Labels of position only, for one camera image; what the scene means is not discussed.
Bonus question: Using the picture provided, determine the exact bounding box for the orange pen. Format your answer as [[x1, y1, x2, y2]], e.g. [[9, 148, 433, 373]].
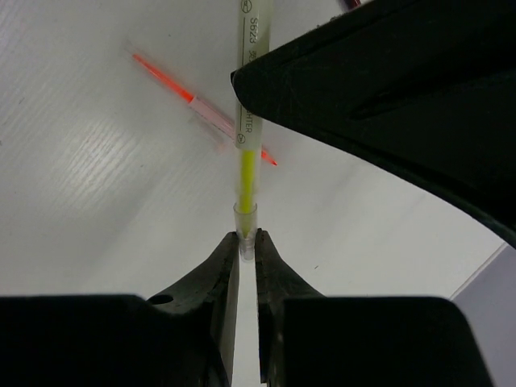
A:
[[124, 44, 279, 169]]

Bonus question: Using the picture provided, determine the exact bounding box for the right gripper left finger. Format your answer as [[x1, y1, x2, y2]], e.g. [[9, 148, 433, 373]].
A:
[[1, 232, 239, 386]]

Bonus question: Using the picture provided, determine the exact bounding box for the yellow pen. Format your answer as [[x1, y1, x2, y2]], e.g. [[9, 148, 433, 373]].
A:
[[232, 0, 273, 239]]

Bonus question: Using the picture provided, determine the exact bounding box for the red pen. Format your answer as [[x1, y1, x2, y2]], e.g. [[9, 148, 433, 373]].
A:
[[338, 0, 362, 11]]

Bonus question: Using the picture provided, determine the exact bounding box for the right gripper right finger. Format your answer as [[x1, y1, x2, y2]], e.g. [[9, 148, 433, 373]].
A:
[[255, 230, 493, 386]]

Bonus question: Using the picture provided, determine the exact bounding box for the clear cap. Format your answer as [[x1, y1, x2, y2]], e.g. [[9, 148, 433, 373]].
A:
[[233, 203, 257, 262]]

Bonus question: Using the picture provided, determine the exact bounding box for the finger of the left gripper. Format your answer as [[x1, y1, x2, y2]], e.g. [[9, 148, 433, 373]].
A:
[[231, 1, 515, 244]]

